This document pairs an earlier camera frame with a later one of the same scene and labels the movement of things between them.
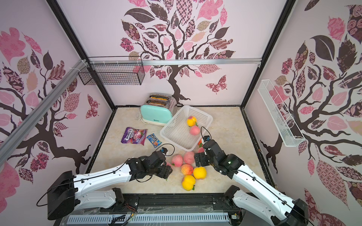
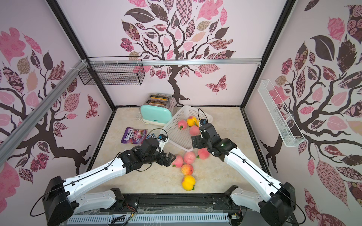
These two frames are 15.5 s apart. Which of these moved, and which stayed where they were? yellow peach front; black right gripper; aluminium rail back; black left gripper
Moved: black right gripper; black left gripper
Stayed: aluminium rail back; yellow peach front
